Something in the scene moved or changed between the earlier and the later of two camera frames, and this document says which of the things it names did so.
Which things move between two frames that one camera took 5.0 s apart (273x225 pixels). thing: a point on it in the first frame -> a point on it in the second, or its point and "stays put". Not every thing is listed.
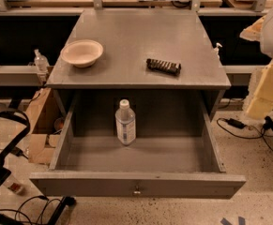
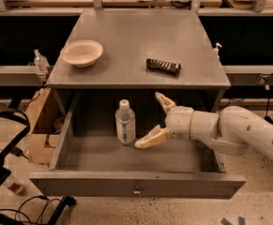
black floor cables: (17, 211) stays put
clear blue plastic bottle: (126, 123) stays put
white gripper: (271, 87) -> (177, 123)
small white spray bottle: (217, 50) stays put
